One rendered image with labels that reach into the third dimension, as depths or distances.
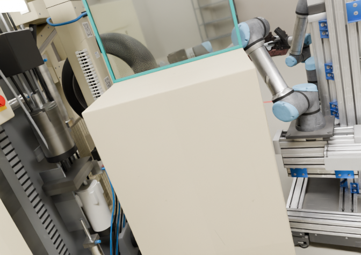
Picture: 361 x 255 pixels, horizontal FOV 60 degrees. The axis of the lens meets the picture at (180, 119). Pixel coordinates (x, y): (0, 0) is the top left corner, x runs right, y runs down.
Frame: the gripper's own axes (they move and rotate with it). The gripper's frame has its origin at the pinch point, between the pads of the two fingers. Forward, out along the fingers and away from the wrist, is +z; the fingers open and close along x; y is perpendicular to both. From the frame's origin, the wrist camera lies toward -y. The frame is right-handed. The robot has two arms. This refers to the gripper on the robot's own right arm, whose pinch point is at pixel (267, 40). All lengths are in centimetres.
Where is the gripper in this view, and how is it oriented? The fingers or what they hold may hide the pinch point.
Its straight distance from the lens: 250.9
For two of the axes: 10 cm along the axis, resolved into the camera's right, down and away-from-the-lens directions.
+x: 7.2, -5.4, 4.3
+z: -5.7, -1.2, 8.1
